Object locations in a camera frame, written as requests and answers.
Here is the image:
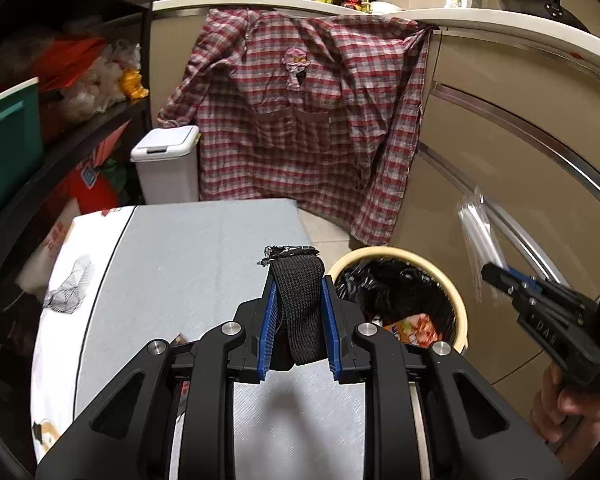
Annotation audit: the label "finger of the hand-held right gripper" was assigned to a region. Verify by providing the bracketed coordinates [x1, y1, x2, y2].
[502, 266, 596, 311]
[481, 262, 576, 321]

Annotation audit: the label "black bin liner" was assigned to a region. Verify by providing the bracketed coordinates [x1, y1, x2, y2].
[336, 257, 456, 346]

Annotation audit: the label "black shelf rack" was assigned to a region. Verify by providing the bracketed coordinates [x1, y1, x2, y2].
[0, 0, 161, 361]

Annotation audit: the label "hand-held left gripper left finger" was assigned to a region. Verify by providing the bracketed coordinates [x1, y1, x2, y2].
[35, 275, 281, 480]

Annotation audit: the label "white printed tablecloth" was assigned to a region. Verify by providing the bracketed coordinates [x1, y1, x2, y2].
[30, 207, 136, 463]

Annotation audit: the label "black elastic strap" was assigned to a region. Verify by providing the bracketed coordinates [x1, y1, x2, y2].
[257, 245, 327, 372]

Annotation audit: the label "person's right hand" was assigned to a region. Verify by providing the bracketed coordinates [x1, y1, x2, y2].
[530, 362, 600, 445]

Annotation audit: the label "white lidded bin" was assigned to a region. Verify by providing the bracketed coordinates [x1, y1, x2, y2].
[131, 126, 201, 207]

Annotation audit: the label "teal storage box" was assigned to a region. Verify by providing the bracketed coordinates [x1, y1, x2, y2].
[0, 77, 45, 221]

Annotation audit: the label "beige round trash bin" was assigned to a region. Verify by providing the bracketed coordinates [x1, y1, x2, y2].
[327, 246, 468, 356]

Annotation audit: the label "clear plastic bag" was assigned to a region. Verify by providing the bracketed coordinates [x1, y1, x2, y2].
[455, 187, 508, 306]

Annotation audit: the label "red orange sack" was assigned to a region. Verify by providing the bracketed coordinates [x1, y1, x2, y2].
[67, 157, 131, 211]

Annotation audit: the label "white sack red print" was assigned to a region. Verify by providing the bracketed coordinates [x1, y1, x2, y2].
[17, 200, 81, 306]

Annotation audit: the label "clear plastic food bags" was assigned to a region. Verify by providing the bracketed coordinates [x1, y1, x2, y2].
[60, 42, 141, 121]

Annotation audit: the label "beige kitchen cabinet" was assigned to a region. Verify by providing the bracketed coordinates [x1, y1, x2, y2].
[390, 25, 600, 411]

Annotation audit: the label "colourful snack packet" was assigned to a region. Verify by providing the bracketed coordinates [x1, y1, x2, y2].
[382, 312, 438, 346]

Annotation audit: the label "yellow packet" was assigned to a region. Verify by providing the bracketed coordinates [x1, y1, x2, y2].
[120, 67, 150, 101]

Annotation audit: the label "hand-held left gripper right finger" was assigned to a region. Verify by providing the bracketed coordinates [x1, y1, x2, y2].
[320, 275, 566, 480]

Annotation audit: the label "grey table mat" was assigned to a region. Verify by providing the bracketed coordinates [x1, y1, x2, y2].
[75, 199, 366, 480]

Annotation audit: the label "orange bag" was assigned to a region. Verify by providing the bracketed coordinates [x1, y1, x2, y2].
[32, 37, 106, 92]

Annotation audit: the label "red plaid shirt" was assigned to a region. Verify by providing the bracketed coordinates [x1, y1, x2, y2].
[157, 7, 436, 247]

